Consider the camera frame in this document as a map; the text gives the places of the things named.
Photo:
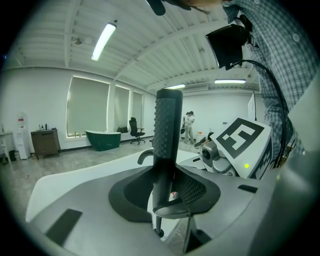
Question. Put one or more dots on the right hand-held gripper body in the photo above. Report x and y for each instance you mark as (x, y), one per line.
(242, 140)

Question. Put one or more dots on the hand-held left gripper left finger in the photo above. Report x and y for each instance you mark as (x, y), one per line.
(87, 205)

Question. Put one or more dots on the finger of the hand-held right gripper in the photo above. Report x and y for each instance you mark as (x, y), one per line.
(192, 164)

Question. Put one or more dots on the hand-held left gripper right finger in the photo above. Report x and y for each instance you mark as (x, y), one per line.
(237, 207)

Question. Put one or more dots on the person's right forearm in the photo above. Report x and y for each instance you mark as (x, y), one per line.
(271, 112)

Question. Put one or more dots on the white bathtub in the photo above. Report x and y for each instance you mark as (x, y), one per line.
(75, 177)

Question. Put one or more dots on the dark green bathtub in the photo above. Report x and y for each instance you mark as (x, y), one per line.
(103, 141)

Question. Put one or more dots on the white standing panel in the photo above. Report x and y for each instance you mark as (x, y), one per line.
(252, 107)

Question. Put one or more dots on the black curved faucet spout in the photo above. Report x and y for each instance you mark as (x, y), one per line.
(143, 154)

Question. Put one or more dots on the ceiling tube light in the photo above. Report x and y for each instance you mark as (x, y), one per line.
(103, 41)
(230, 81)
(175, 86)

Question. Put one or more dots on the black office chair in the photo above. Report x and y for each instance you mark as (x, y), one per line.
(135, 130)

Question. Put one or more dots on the white air conditioner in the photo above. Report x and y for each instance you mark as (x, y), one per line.
(197, 87)

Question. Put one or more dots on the dark wooden cabinet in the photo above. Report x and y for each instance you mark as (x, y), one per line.
(45, 145)

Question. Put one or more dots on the narrow grey roller blind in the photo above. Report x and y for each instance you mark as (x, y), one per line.
(137, 110)
(122, 107)

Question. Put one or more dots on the black bag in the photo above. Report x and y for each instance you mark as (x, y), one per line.
(122, 130)

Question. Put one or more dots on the black waste bin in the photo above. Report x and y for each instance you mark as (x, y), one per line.
(13, 155)

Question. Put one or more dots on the white water dispenser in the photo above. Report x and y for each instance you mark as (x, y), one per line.
(22, 140)

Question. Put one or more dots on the person's checked shirt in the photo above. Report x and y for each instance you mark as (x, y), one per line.
(275, 50)

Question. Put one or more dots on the black display monitor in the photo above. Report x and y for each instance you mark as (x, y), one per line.
(225, 45)

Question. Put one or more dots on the wide grey roller blind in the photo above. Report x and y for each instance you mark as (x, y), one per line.
(87, 107)

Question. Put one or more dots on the white drawer cabinet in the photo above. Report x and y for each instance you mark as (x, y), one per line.
(3, 147)

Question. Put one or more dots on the grey ceiling fixture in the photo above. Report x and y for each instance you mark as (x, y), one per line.
(78, 41)

